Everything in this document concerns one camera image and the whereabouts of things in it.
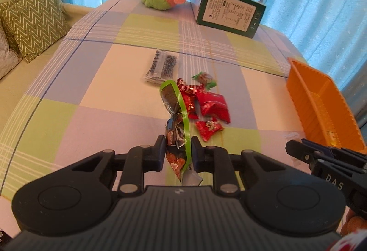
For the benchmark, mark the crinkled red snack packet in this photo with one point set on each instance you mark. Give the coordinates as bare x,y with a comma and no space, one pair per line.
185,87
190,107

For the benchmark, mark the green wrapped candy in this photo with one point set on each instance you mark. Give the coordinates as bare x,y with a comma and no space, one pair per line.
205,79

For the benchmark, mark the small red snack packet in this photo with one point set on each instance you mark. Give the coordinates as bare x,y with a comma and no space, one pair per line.
209,129

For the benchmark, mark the green-edged brown snack packet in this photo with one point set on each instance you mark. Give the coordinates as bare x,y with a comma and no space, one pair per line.
172,102

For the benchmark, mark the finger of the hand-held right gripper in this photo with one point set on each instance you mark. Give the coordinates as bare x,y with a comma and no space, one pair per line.
324,148
301,150

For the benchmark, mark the person's right hand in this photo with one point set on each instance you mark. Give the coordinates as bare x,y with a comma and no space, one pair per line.
355,225

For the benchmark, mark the grey quilted cushion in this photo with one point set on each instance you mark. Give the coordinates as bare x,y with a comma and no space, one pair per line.
7,56

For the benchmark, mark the green sofa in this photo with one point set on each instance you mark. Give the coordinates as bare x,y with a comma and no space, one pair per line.
25,87

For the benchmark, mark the clear black-print packet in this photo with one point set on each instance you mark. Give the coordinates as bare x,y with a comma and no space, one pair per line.
160,67

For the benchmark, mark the green zigzag cushion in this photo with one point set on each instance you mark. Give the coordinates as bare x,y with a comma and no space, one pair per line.
34,21

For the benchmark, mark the checked tablecloth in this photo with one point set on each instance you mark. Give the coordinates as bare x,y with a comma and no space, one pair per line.
100,96

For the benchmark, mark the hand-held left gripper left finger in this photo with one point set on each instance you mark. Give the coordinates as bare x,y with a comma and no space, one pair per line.
161,153

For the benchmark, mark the orange plastic tray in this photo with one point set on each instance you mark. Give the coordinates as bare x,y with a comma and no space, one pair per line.
315,96

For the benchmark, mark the red white patterned clothing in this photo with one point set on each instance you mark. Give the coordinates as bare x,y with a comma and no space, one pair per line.
349,243

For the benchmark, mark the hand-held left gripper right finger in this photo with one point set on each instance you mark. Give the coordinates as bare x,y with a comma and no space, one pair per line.
196,153

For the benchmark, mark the green cardboard box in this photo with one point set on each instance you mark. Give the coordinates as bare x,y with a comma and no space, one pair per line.
229,13

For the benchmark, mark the large red snack packet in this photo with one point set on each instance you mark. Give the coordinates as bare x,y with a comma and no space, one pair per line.
213,105

